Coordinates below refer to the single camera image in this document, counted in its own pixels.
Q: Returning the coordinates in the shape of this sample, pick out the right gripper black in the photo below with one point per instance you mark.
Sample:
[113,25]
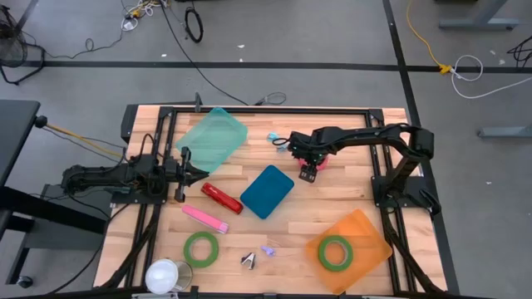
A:
[309,147]

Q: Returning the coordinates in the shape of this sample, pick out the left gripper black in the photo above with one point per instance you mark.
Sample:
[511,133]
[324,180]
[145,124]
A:
[179,174]

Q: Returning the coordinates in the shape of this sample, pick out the pink tape roll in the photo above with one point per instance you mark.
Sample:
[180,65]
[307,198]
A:
[323,163]

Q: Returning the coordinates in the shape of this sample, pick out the red stapler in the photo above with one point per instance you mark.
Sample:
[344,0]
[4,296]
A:
[222,198]

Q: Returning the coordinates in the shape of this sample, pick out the green tape roll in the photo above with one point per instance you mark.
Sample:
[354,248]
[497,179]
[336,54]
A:
[189,255]
[324,259]

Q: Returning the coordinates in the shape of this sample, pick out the purple staple remover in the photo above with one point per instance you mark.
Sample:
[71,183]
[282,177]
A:
[268,250]

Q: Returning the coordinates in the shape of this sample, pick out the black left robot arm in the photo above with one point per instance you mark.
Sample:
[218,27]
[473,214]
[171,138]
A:
[104,176]

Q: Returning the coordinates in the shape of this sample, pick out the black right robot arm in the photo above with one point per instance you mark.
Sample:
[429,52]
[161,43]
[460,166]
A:
[374,135]

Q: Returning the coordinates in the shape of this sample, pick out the translucent teal plastic lid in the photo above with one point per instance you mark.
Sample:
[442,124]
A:
[212,139]

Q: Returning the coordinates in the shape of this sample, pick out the dark teal plastic bin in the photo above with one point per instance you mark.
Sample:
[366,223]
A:
[266,191]

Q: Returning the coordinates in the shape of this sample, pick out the orange translucent bin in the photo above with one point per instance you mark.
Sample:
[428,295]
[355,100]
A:
[365,232]

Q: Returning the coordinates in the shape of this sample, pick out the white-topped metal cup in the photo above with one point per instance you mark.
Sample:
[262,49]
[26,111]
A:
[164,276]

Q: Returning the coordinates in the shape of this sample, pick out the black desk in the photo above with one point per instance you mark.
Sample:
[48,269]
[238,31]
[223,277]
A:
[16,137]

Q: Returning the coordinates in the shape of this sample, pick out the grey table leg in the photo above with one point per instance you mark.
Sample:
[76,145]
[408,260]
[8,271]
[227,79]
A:
[478,23]
[505,132]

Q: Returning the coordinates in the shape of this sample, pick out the black floor fan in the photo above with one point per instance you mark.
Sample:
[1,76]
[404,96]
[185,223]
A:
[12,45]

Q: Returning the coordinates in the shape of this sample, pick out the black aluminium table frame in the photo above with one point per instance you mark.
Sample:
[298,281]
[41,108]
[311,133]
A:
[270,110]

